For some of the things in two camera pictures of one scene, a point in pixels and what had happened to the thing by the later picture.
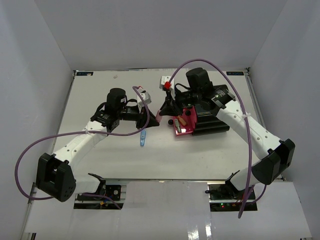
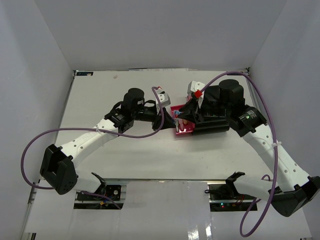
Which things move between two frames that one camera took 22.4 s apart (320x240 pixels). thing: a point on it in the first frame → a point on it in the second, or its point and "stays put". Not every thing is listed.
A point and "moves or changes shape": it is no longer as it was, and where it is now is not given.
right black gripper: (169, 109) → (191, 110)
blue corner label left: (84, 73) stays put
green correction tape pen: (177, 125) stays put
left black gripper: (141, 118) → (157, 117)
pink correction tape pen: (158, 117) moves or changes shape
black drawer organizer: (207, 122) stays put
